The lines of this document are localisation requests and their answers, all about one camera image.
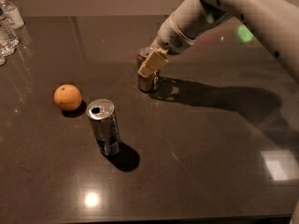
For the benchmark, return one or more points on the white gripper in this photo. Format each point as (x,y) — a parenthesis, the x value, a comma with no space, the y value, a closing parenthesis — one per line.
(172,38)

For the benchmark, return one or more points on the orange soda can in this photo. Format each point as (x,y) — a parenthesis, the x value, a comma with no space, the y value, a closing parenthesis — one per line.
(150,83)

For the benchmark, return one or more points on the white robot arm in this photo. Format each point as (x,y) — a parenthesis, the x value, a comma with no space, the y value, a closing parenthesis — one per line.
(275,23)

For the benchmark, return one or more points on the silver soda can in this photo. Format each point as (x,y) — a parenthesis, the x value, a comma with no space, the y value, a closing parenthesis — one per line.
(101,114)

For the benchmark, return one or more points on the orange fruit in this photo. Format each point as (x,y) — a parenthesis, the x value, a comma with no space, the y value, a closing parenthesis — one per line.
(67,97)

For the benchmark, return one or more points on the clear plastic water bottle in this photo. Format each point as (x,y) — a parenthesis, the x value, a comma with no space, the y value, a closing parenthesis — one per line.
(8,39)

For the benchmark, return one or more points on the white label plastic bottle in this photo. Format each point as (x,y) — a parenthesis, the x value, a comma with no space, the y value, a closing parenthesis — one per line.
(12,13)

